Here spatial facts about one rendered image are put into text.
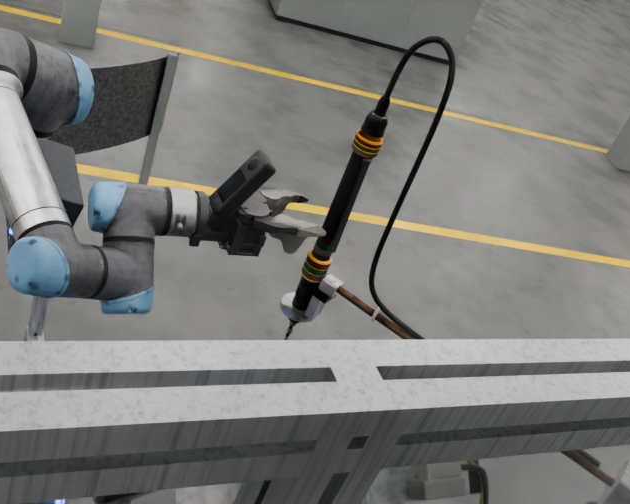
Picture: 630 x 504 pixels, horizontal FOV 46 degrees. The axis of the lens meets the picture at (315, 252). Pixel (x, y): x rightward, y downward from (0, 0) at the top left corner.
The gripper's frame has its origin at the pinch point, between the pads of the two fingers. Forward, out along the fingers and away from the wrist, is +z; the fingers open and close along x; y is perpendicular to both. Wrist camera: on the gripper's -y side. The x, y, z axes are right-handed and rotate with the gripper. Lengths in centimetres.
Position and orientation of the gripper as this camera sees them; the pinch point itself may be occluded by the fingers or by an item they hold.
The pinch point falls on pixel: (312, 212)
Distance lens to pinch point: 122.8
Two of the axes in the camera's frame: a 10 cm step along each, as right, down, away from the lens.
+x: 3.2, 6.3, -7.1
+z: 8.9, 0.5, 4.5
